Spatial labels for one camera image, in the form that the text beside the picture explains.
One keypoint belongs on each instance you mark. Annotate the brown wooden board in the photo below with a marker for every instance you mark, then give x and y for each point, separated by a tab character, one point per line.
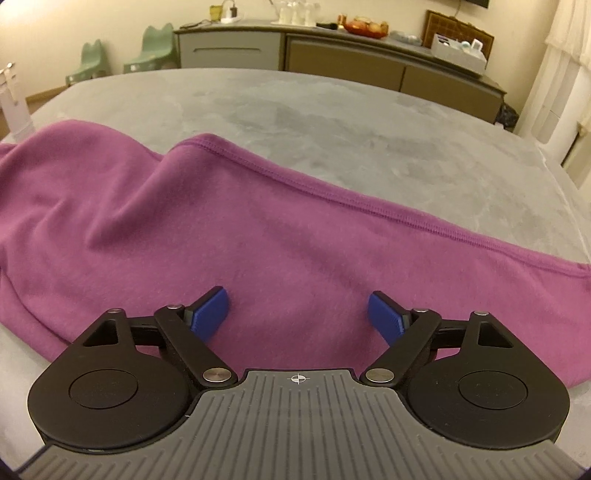
443	23

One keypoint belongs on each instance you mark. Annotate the long grey brown cabinet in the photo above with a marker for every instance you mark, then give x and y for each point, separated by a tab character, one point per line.
341	57

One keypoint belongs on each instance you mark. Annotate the black bag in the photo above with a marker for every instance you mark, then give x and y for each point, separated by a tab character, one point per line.
508	117

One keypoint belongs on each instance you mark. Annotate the white air conditioner tower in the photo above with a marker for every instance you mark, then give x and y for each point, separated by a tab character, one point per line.
558	69

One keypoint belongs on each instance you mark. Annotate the red plate of fruit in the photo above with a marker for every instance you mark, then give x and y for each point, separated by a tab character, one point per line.
367	27

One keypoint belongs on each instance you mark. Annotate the pale pink water bottle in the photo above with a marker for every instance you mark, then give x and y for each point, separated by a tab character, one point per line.
16	106

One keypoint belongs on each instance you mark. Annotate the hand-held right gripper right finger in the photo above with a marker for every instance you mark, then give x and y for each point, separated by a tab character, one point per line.
385	316

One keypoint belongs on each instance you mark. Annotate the clear glass dish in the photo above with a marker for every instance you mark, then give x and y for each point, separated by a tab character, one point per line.
406	38

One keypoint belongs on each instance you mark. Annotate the grey storage box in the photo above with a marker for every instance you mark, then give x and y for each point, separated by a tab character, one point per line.
457	55

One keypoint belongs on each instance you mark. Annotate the dark patterned wall hanging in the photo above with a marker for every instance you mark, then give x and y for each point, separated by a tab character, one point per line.
475	2

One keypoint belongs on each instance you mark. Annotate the yellow cup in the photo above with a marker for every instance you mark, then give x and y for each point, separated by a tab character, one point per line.
216	13

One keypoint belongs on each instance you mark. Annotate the set of clear glasses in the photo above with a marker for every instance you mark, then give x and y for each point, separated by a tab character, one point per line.
295	13

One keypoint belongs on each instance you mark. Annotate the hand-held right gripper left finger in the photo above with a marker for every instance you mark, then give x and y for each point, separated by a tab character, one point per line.
210	314

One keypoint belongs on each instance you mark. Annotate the green plastic chair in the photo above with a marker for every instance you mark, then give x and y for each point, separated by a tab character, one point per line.
154	50
90	64

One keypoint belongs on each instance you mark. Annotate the purple garment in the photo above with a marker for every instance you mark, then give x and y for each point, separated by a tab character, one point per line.
231	230

